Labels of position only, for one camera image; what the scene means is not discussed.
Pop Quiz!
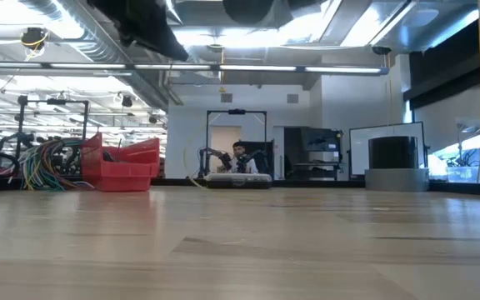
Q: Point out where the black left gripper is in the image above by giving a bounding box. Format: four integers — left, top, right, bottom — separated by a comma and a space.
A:
87, 0, 189, 63

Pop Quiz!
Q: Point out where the black wire spool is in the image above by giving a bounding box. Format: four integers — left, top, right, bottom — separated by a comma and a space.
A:
222, 0, 275, 14

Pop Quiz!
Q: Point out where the thin yellow wire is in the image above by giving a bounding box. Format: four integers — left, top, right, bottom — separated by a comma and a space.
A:
182, 124, 210, 189

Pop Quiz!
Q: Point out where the long ceiling light bar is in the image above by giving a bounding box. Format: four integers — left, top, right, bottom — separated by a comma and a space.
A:
0, 61, 391, 78

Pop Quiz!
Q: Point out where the person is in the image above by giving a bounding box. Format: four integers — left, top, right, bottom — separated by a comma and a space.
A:
222, 140, 260, 175

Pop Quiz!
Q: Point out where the red plastic bin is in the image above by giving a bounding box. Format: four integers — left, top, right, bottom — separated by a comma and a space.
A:
80, 132, 161, 193

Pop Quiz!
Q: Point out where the dark grey rectangular case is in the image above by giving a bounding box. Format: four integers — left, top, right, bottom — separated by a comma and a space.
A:
204, 172, 273, 190

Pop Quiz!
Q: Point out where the grey tape roll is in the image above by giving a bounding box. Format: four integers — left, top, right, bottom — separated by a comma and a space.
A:
363, 167, 430, 193

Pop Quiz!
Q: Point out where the clear plastic tub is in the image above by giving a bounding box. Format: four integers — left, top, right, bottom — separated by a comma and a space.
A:
446, 165, 480, 185

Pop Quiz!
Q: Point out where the black workstation frame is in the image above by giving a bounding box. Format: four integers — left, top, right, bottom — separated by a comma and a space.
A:
14, 94, 90, 162
205, 108, 268, 178

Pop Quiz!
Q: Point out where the black aluminium table frame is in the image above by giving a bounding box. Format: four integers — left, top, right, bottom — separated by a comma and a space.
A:
0, 174, 480, 198

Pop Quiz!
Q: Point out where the multicoloured wire bundle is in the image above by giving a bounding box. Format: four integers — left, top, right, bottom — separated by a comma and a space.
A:
17, 137, 96, 193

